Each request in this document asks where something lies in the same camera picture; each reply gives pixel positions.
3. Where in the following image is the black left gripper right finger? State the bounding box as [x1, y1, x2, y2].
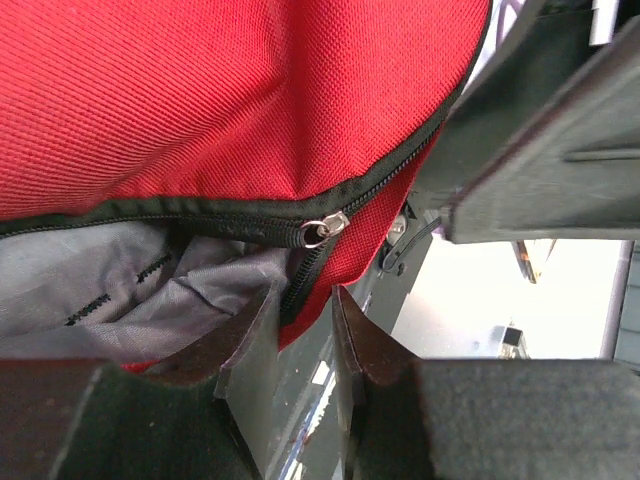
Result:
[332, 287, 639, 479]

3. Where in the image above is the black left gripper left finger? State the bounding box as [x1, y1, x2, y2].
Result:
[1, 287, 279, 479]

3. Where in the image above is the red backpack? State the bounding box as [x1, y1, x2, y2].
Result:
[1, 1, 492, 364]

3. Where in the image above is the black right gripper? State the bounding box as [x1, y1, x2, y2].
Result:
[416, 1, 639, 243]

